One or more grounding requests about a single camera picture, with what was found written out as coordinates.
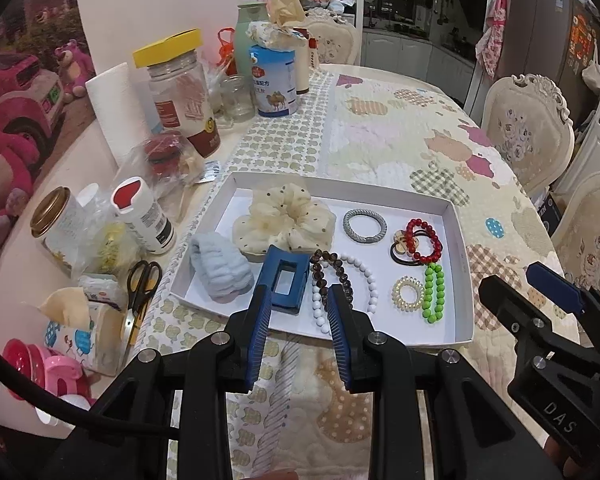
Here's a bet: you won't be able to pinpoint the cartoon print tissue pack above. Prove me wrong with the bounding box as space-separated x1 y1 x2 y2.
22 287 128 376

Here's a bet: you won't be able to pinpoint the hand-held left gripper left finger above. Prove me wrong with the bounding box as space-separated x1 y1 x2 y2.
40 284 276 480

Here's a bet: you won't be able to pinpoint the white hanging bag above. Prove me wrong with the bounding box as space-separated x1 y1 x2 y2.
581 42 600 93

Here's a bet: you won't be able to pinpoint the cream dotted organza scrunchie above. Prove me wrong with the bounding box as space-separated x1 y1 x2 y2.
232 185 337 261

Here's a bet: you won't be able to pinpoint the green bead bracelet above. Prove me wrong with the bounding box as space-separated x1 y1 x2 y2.
421 262 446 323

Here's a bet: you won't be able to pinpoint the white cup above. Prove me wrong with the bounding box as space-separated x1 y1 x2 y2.
32 395 88 426

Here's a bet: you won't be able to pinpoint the red bead bracelet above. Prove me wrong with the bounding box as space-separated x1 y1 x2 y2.
406 217 442 264

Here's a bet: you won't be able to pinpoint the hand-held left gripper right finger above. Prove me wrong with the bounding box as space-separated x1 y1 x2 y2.
326 284 556 480

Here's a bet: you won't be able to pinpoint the light blue fuzzy wristband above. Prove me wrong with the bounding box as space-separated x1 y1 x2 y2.
187 233 256 305

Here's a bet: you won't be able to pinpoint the clear jar with yellow lid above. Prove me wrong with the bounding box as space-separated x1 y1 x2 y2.
132 29 222 158

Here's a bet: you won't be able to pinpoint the small empty glass jar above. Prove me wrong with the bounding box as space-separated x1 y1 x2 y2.
220 75 257 123

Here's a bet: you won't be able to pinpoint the cream bottle with red label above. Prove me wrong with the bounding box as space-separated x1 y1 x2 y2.
295 37 312 94

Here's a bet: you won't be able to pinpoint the black range hood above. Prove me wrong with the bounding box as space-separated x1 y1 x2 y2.
452 0 486 28

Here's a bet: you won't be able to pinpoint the black cable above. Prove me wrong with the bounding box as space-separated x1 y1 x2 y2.
0 335 181 436

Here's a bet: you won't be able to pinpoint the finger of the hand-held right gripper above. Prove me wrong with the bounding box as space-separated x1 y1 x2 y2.
525 262 588 317
478 275 556 341

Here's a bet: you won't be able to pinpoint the pink floral hanging apron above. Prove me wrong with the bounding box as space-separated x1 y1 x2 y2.
476 0 508 78

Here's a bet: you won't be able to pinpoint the white bead bracelet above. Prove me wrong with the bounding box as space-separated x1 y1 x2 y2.
310 254 379 338

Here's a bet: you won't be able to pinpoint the cream floral dining chair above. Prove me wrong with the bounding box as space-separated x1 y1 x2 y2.
305 7 361 66
550 172 600 293
481 74 576 196

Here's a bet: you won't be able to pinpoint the quilted patchwork tablecloth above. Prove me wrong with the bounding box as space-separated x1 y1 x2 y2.
125 63 581 480

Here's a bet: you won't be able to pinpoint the black hair tie with charm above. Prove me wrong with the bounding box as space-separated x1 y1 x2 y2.
390 229 438 266

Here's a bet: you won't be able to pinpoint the pink plastic toy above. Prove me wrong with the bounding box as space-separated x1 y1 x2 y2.
2 338 93 411

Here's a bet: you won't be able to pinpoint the white shallow box tray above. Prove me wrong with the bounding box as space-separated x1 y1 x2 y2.
169 171 476 348

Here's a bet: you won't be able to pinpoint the white kitchen cabinets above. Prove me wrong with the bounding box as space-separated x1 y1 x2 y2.
362 27 476 106

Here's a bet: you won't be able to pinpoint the grey refrigerator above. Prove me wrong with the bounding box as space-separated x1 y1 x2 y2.
510 0 600 126

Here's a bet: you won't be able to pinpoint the brown bead bracelet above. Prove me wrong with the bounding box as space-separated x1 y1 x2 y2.
310 250 356 311

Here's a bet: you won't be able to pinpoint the blue and white tin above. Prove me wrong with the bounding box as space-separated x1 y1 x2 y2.
249 44 301 118

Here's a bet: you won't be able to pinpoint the plastic bag with red lids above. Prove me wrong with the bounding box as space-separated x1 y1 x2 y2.
125 130 206 186

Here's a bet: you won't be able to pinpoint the clear bag with yellow contents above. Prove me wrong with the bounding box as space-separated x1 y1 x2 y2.
82 220 141 281

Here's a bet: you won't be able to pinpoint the white can with gold rim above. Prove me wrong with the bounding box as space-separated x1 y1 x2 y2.
30 186 88 266

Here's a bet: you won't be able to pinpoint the white bottle with red cap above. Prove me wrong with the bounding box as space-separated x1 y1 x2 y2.
111 176 177 256

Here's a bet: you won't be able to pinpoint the white paper towel roll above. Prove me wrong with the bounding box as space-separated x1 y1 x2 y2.
85 62 153 171

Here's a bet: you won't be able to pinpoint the grey woven hair tie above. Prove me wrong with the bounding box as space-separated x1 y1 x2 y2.
342 208 388 244

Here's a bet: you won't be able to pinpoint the small white lidded bottle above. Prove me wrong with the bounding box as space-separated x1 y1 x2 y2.
77 183 101 208

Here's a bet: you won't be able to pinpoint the black and yellow scissors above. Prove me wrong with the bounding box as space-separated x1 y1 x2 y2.
119 260 163 361

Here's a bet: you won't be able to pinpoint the pale green bottle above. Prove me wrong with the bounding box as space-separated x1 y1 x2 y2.
235 2 271 78

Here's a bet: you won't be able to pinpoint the floral tissue pack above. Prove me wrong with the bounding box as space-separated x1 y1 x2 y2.
247 0 307 51

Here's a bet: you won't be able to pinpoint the blue hair claw clip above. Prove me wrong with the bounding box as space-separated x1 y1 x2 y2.
252 245 312 316

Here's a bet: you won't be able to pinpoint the clear spiral hair tie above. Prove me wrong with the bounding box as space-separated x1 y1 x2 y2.
391 275 427 311

